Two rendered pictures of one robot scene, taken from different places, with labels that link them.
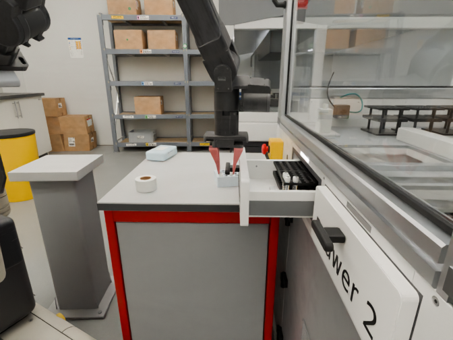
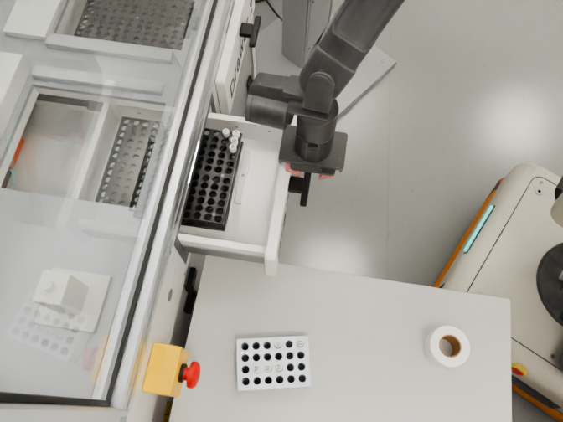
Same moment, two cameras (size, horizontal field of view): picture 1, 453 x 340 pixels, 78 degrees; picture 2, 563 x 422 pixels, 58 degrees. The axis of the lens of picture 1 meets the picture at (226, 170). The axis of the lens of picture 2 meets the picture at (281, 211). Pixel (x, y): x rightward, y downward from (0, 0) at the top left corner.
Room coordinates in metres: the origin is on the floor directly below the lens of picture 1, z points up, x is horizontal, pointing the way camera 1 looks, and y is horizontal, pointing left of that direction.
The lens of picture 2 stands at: (1.04, -0.01, 1.69)
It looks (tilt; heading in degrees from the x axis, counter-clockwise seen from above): 68 degrees down; 186
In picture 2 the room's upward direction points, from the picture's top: 1 degrees clockwise
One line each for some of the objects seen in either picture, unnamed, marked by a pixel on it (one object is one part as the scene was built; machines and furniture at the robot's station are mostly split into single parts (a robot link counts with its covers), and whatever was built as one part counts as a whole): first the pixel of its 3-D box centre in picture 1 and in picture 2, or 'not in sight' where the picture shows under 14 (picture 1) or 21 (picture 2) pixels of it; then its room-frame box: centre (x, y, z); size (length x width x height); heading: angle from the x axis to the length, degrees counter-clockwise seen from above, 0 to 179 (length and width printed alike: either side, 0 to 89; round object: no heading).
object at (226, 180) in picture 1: (232, 177); (273, 362); (0.96, -0.02, 0.78); 0.12 x 0.08 x 0.04; 100
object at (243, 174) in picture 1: (243, 180); (283, 190); (0.68, -0.04, 0.87); 0.29 x 0.02 x 0.11; 178
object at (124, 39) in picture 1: (131, 41); not in sight; (4.60, 1.44, 1.66); 0.41 x 0.32 x 0.28; 92
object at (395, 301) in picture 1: (345, 253); (236, 39); (0.36, -0.18, 0.87); 0.29 x 0.02 x 0.11; 178
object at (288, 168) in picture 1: (320, 182); (173, 175); (0.67, -0.24, 0.87); 0.22 x 0.18 x 0.06; 88
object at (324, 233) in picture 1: (329, 235); (249, 30); (0.36, -0.15, 0.91); 0.07 x 0.04 x 0.01; 178
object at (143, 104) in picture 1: (149, 104); not in sight; (4.61, 1.25, 0.72); 0.41 x 0.32 x 0.28; 92
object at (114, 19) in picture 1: (224, 87); not in sight; (4.66, 0.02, 1.00); 3.63 x 0.49 x 2.00; 92
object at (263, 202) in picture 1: (323, 184); (169, 176); (0.67, -0.25, 0.86); 0.40 x 0.26 x 0.06; 88
